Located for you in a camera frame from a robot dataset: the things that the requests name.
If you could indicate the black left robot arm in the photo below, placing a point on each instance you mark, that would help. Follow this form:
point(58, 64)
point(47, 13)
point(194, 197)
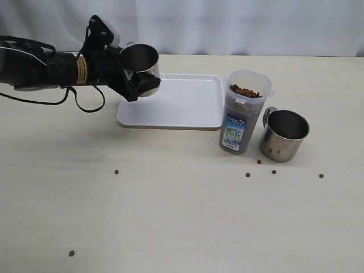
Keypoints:
point(30, 65)

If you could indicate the white plastic tray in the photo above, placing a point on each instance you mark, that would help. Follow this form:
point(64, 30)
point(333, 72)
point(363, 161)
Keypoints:
point(183, 101)

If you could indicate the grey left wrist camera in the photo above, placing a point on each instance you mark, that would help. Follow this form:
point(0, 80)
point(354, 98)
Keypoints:
point(103, 33)

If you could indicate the clear plastic jar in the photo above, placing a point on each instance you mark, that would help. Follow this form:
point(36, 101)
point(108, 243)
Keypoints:
point(251, 80)

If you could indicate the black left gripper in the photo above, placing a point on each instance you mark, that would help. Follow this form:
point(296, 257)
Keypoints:
point(100, 65)

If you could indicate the steel mug poured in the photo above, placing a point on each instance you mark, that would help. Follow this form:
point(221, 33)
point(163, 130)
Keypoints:
point(276, 121)

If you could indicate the steel mug with pellets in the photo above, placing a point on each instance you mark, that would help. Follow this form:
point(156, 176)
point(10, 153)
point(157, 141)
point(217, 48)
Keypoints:
point(141, 62)

